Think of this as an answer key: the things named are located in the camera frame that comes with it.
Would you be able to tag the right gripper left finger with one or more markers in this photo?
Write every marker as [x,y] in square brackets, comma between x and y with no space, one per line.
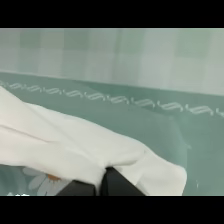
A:
[78,189]

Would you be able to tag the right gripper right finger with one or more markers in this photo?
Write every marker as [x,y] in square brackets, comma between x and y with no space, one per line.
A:
[118,185]

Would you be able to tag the white shirt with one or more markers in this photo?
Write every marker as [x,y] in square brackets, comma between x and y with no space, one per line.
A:
[66,140]

